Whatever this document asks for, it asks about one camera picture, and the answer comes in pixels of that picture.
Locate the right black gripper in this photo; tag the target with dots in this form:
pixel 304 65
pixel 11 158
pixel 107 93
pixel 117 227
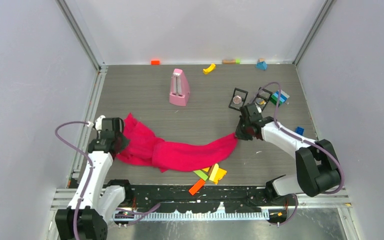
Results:
pixel 238 134

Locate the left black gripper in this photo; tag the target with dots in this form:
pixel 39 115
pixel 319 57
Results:
pixel 124 143

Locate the round silver brooch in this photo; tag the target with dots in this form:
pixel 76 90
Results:
pixel 237 99

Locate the red cloth garment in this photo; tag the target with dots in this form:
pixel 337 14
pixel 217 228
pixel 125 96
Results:
pixel 148 150

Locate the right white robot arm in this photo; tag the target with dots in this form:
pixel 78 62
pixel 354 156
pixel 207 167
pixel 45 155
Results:
pixel 317 168

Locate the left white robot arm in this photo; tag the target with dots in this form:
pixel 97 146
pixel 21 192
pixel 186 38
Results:
pixel 87 214

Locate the stacked green blue bricks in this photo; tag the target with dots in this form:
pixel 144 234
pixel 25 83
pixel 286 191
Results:
pixel 279 98

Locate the blue lego brick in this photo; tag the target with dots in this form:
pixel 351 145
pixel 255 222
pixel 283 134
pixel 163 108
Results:
pixel 299 130

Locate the yellow block pile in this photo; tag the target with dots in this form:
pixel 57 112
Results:
pixel 215 173

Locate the blue triangular block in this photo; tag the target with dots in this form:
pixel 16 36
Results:
pixel 261 64

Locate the tan wooden block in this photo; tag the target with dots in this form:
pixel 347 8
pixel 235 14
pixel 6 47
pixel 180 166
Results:
pixel 231 61

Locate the yellow curved block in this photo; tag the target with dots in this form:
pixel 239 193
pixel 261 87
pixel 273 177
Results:
pixel 209 69

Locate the green rectangular block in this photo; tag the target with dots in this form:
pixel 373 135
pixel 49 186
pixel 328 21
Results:
pixel 202 174

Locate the pink metronome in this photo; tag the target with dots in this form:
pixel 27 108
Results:
pixel 179 88

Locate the orange rectangular block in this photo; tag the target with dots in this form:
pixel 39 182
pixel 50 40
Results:
pixel 196 187

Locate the small orange block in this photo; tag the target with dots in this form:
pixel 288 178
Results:
pixel 155 62

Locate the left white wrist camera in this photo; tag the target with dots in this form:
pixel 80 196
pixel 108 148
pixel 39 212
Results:
pixel 97 124

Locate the left black display frame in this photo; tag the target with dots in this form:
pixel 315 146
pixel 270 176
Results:
pixel 243 94

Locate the black display frame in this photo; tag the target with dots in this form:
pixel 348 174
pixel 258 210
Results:
pixel 261 98
pixel 243 94

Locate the right black display frame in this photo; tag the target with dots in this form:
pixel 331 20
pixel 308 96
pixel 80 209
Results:
pixel 261 98

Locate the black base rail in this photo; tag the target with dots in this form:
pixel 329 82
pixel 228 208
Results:
pixel 208 199

